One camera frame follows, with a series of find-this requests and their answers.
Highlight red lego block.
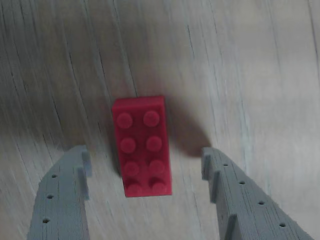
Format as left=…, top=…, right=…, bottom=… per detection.
left=111, top=94, right=174, bottom=198

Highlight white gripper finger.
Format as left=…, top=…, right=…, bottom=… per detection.
left=26, top=144, right=91, bottom=240
left=201, top=147, right=316, bottom=240

